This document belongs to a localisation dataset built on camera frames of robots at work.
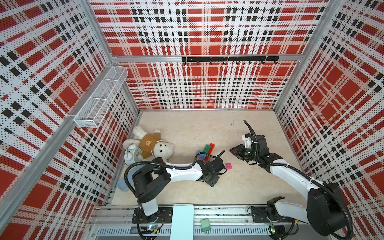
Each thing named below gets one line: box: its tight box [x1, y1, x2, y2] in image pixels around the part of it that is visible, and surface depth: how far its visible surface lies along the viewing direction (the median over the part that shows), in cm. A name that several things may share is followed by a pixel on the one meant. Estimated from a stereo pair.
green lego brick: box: [203, 144, 211, 154], surface depth 97 cm
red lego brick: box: [205, 143, 215, 162], surface depth 98 cm
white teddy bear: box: [123, 125, 174, 162], surface depth 94 cm
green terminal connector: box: [201, 218, 211, 234], surface depth 71 cm
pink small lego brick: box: [225, 163, 233, 170], surface depth 91 cm
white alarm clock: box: [123, 143, 142, 166], surface depth 87 cm
